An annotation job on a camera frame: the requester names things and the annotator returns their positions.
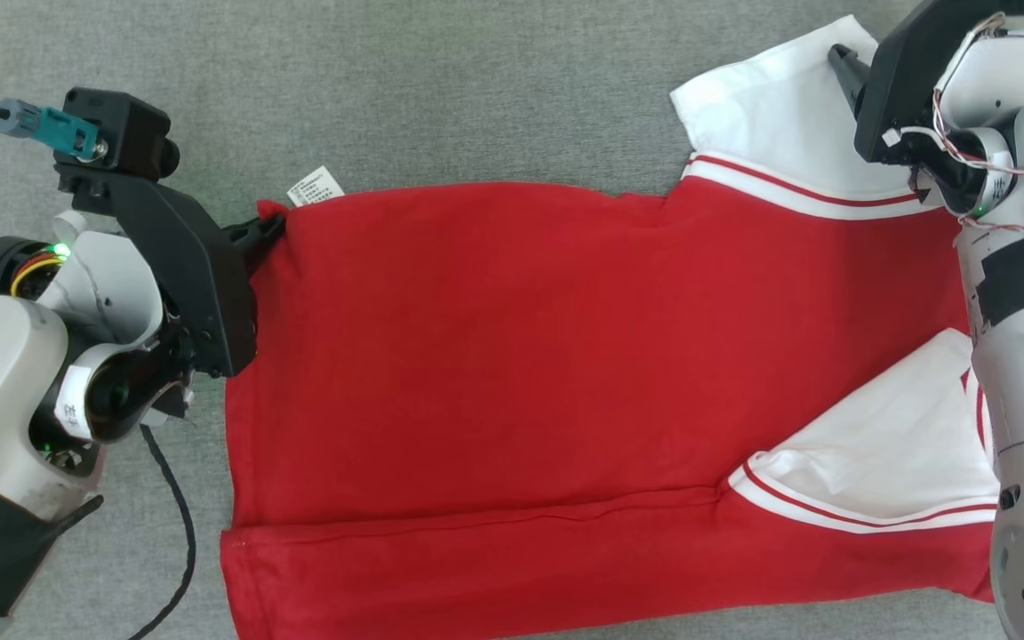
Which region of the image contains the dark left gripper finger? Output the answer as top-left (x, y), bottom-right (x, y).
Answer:
top-left (221, 213), bottom-right (287, 278)

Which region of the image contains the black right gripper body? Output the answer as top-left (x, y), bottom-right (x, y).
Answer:
top-left (853, 0), bottom-right (1024, 167)

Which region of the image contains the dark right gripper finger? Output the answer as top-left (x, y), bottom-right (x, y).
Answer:
top-left (828, 44), bottom-right (875, 114)

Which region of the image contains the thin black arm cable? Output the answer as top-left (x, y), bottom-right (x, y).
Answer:
top-left (125, 424), bottom-right (198, 640)

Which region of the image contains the left black cable teal connector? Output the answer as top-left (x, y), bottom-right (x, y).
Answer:
top-left (0, 97), bottom-right (102, 163)

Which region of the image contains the red jersey white striped trim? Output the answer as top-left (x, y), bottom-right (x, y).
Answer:
top-left (220, 15), bottom-right (1002, 640)

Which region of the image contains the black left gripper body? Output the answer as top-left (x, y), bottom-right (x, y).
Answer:
top-left (53, 163), bottom-right (259, 380)

